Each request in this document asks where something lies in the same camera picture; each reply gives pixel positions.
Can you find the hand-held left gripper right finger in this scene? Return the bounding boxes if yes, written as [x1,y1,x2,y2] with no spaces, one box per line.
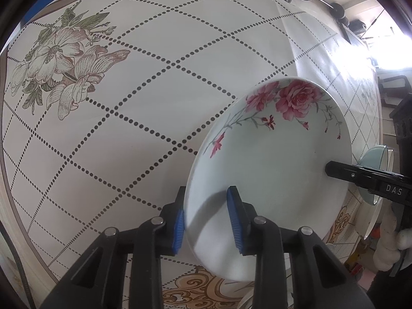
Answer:
[227,186,376,309]

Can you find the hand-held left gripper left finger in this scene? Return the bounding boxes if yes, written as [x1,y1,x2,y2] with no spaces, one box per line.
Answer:
[40,186,186,309]

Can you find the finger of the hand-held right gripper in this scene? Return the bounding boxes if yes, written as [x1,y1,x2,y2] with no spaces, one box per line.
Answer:
[324,160,380,185]

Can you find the light blue bowl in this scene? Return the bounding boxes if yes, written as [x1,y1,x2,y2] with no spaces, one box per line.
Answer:
[358,144,394,205]

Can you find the white plate with rose print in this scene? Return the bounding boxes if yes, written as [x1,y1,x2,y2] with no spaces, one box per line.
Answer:
[183,76,353,282]

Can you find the person's right hand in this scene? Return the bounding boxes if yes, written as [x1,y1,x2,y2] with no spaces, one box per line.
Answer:
[373,205,412,271]

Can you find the white bowl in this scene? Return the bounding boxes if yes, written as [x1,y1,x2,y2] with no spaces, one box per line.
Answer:
[363,196,384,241]

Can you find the dark wooden cabinet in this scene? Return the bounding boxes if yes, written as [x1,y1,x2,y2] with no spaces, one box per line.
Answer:
[389,93,412,176]

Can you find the dark wooden chair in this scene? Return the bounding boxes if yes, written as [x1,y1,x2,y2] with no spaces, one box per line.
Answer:
[378,75,412,104]

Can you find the floral dotted tablecloth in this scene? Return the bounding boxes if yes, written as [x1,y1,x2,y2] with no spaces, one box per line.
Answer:
[0,0,380,309]

